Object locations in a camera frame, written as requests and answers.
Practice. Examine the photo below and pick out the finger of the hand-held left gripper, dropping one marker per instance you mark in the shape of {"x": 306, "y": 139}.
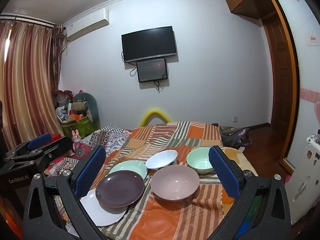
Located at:
{"x": 40, "y": 140}
{"x": 58, "y": 145}

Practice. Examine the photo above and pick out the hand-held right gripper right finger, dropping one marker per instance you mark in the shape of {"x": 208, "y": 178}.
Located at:
{"x": 225, "y": 172}

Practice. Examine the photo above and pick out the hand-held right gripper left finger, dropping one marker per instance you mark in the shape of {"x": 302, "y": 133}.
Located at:
{"x": 90, "y": 172}

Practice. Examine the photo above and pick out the green bowl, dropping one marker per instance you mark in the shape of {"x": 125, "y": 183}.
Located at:
{"x": 197, "y": 160}

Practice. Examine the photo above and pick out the pink bowl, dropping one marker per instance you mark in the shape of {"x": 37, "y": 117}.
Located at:
{"x": 175, "y": 182}

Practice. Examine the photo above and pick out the white bowl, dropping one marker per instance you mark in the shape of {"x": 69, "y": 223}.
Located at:
{"x": 160, "y": 158}

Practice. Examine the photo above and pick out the red box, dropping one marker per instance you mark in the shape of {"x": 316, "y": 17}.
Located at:
{"x": 55, "y": 137}

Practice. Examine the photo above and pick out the pink rabbit plush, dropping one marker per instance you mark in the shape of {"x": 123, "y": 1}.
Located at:
{"x": 76, "y": 136}

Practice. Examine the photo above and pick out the green cardboard box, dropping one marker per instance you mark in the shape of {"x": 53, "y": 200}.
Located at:
{"x": 85, "y": 127}

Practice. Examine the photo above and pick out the purple plate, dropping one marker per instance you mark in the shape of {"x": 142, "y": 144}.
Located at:
{"x": 120, "y": 187}

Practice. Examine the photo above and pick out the dark bag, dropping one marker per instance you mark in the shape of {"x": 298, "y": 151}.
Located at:
{"x": 235, "y": 137}

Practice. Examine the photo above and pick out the patterned checkered quilt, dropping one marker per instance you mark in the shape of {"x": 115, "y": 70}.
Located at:
{"x": 110, "y": 137}

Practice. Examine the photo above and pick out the green plate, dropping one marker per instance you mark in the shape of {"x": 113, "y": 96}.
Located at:
{"x": 132, "y": 167}

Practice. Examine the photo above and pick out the white plate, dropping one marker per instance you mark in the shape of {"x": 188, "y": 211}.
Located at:
{"x": 100, "y": 215}

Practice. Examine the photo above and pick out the striped brown curtain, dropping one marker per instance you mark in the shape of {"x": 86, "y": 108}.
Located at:
{"x": 27, "y": 80}

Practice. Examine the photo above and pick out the pink plush slipper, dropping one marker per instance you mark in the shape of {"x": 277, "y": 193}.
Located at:
{"x": 287, "y": 180}

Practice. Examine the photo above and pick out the striped patchwork blanket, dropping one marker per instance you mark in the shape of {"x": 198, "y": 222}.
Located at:
{"x": 175, "y": 217}

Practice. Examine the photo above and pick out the yellow foam arch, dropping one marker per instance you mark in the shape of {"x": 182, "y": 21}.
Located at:
{"x": 155, "y": 111}

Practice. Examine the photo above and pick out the wooden door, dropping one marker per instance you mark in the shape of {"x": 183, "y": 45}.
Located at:
{"x": 275, "y": 75}

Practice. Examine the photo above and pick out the small black monitor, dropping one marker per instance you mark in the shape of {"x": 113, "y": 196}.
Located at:
{"x": 151, "y": 70}

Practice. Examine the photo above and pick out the white air conditioner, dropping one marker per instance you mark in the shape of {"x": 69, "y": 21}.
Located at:
{"x": 85, "y": 26}

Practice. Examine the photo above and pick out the white sliding wardrobe door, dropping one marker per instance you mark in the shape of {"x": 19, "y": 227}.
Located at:
{"x": 305, "y": 80}

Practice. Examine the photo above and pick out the pink label sticker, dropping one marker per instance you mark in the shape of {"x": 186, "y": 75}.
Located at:
{"x": 312, "y": 40}

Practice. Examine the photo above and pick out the black wall television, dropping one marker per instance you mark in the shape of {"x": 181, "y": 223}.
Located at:
{"x": 148, "y": 43}

